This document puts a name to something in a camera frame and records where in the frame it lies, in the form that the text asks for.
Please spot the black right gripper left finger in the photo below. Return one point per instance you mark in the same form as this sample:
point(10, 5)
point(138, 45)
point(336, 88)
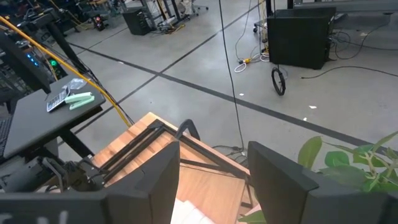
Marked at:
point(149, 177)

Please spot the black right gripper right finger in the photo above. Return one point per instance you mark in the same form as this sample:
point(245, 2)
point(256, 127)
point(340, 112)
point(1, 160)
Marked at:
point(276, 183)

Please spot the pink slide sandal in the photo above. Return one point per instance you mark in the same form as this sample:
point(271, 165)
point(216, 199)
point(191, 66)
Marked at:
point(189, 214)

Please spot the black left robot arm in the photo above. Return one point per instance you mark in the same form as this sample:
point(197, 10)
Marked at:
point(31, 177)

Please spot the black table clamp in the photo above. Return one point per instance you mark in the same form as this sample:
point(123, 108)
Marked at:
point(186, 126)

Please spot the green potted plant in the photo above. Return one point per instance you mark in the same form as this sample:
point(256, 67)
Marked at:
point(337, 158)

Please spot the mint green stapler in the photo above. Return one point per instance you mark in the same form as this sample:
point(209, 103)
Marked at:
point(79, 100)

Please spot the clear plastic bag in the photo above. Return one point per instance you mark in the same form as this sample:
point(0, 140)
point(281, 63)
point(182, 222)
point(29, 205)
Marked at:
point(76, 83)

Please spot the white calculator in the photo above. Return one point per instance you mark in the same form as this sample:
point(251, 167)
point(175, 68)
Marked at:
point(57, 100)

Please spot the dark grey desk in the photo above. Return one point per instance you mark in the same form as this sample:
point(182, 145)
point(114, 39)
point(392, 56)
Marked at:
point(34, 124)

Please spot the black computer tower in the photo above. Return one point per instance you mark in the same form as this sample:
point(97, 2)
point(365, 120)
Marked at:
point(298, 40)

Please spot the black box green light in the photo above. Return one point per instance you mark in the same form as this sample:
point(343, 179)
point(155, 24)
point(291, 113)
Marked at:
point(55, 67)

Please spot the black cabinet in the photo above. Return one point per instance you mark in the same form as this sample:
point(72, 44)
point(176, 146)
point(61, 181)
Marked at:
point(136, 21)

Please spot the black box red lights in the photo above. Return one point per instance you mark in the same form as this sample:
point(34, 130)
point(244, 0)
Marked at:
point(99, 22)

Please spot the black aluminium table frame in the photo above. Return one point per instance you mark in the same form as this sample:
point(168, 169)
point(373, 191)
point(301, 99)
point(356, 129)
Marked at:
point(136, 146)

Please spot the wooden shelf black frame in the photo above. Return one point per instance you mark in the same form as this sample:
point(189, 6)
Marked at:
point(211, 193)

